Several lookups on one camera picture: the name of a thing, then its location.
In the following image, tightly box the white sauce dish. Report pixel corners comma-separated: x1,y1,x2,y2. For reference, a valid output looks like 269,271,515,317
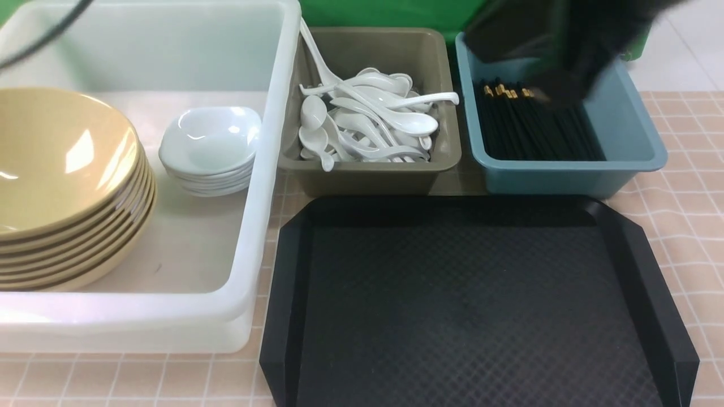
158,106,262,176

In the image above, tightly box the yellow noodle bowl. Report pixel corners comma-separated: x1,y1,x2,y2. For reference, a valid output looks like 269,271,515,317
1,87,141,241

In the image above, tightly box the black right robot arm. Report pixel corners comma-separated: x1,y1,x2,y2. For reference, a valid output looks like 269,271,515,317
463,1,679,106

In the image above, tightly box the pile of white spoons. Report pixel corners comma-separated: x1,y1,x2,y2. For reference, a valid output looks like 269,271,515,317
297,21,459,172

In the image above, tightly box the black serving tray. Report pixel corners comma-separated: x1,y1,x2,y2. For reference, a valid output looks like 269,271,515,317
259,196,700,406

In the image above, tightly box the stack of white dishes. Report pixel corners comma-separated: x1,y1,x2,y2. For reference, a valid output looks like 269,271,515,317
163,159,255,197

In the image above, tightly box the olive spoon bin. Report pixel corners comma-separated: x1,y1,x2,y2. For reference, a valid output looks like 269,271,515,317
278,27,462,198

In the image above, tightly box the bundle of black chopsticks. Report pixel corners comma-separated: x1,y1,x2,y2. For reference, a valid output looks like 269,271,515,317
476,78,606,162

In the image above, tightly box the large white plastic tub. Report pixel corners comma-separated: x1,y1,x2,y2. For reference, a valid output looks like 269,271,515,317
2,1,301,353

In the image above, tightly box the green cloth backdrop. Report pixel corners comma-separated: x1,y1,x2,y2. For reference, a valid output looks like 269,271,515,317
300,1,649,54

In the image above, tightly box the blue chopstick bin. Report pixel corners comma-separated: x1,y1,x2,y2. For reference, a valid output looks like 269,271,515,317
455,33,668,199

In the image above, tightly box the stack of yellow bowls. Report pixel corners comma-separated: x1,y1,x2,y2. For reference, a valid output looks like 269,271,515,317
0,147,157,292

